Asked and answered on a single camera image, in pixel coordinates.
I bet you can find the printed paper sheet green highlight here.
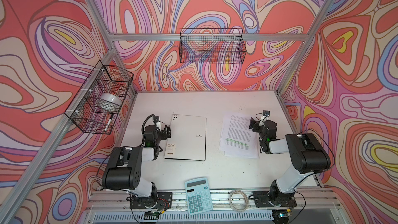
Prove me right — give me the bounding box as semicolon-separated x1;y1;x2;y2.
219;113;259;159

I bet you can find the white folder black inside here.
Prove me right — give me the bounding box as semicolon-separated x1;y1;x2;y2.
164;114;207;161

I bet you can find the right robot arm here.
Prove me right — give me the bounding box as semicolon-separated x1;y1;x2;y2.
249;116;331;205

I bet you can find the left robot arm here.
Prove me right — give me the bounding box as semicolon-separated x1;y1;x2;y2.
101;114;171;201

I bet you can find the black marker pen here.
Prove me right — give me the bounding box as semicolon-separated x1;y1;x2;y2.
103;114;114;133

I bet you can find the white tape roll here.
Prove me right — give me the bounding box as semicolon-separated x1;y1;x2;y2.
99;93;122;105

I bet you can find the teal calculator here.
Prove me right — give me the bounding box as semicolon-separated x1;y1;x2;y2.
185;177;213;216

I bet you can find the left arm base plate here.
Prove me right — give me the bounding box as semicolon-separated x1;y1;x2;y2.
126;191;173;211

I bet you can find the black wire basket left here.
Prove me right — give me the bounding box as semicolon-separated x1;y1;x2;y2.
64;61;134;135

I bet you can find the black wire basket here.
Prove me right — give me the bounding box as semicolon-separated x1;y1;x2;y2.
64;61;134;135
179;27;247;64

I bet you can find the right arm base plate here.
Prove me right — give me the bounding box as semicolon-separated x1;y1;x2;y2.
249;191;297;208

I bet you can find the coiled clear cable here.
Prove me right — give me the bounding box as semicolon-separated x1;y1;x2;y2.
228;189;249;213

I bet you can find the black wire basket back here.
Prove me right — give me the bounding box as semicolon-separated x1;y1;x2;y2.
179;27;247;64

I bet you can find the aluminium frame rail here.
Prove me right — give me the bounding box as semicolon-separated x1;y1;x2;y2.
108;33;309;41

